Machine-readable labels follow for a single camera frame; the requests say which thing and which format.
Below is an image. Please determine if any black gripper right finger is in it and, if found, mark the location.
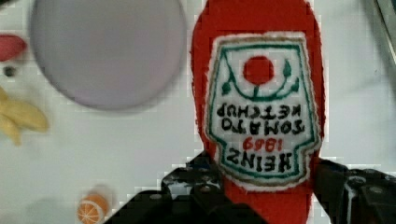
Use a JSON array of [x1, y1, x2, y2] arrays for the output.
[[313, 159, 396, 224]]

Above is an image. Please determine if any plush strawberry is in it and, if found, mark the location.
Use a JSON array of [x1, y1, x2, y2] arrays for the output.
[[0, 34, 27, 62]]

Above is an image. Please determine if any lilac round plate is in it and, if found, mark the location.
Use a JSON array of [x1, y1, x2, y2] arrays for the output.
[[29, 0, 187, 110]]

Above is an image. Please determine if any plush peeled banana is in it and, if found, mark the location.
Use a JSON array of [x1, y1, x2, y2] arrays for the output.
[[0, 89, 50, 146]]

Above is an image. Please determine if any red plush ketchup bottle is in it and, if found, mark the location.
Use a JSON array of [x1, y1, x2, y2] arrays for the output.
[[191, 0, 325, 224]]

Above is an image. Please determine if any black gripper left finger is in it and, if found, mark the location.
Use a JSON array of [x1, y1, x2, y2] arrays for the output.
[[104, 152, 268, 224]]

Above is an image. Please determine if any plush orange slice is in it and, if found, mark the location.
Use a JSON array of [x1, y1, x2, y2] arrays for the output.
[[77, 192, 109, 224]]

